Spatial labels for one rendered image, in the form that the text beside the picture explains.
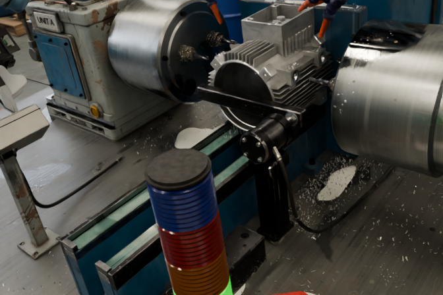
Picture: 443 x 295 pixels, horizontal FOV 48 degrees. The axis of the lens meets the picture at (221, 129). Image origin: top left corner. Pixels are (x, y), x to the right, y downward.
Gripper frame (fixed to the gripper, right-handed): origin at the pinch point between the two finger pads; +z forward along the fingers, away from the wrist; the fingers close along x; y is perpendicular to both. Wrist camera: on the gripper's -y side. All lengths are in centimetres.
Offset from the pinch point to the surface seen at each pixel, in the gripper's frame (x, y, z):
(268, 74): -27.6, 33.5, 22.8
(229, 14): 109, 180, -27
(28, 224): 10.3, -6.3, 19.4
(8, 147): -3.3, -5.2, 7.1
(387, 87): -47, 33, 35
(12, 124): -3.5, -2.4, 3.9
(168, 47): -6.3, 34.9, 4.3
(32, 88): 277, 126, -87
